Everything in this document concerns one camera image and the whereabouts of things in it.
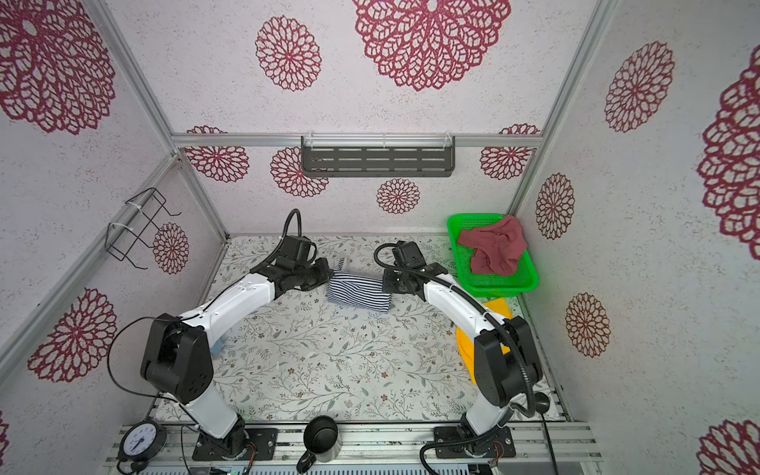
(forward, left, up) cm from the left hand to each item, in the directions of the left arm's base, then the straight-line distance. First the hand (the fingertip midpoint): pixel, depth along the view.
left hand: (334, 272), depth 89 cm
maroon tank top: (+21, -58, -12) cm, 63 cm away
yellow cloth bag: (-17, -40, -14) cm, 45 cm away
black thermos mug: (-42, +1, -14) cm, 44 cm away
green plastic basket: (+6, -63, -12) cm, 65 cm away
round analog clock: (-43, +44, -11) cm, 63 cm away
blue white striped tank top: (-5, -7, -3) cm, 9 cm away
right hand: (-1, -16, -1) cm, 16 cm away
